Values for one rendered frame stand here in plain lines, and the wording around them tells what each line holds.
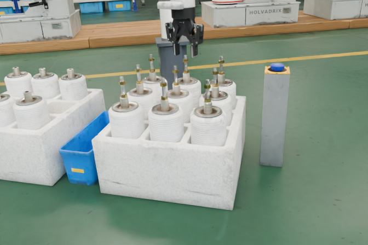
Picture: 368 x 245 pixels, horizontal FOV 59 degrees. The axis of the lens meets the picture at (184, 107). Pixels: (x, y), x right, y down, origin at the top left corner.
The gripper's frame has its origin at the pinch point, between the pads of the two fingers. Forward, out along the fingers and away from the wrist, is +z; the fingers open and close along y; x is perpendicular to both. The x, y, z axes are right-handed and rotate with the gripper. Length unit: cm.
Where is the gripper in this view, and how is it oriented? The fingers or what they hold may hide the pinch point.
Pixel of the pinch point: (185, 52)
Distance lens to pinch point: 107.6
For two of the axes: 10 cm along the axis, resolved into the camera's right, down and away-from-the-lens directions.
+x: -6.1, 3.4, -7.2
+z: 0.5, 9.2, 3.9
